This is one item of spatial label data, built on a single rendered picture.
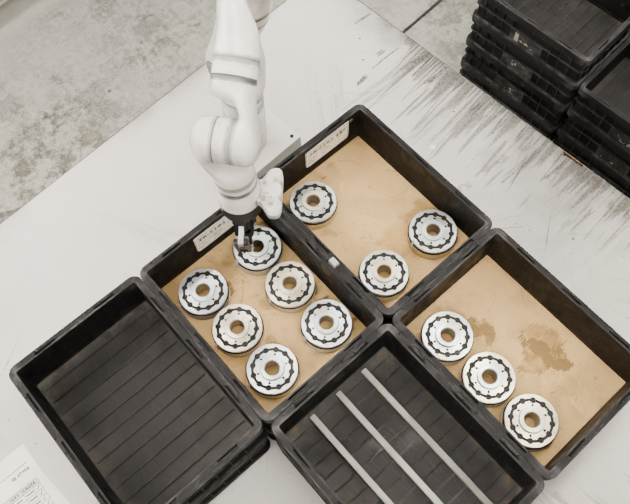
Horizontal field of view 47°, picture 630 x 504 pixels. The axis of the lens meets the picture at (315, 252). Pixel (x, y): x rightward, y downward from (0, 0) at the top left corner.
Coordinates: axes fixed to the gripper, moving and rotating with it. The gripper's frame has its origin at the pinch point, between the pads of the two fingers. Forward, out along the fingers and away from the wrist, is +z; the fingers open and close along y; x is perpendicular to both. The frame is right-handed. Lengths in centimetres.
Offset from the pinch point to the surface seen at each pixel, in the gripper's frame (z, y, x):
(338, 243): 17.5, -5.9, 16.9
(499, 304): 18, 7, 50
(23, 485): 30, 44, -46
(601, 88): 63, -81, 97
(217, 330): 14.4, 15.1, -6.8
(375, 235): 17.5, -8.0, 24.8
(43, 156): 99, -76, -91
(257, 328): 14.6, 14.4, 1.2
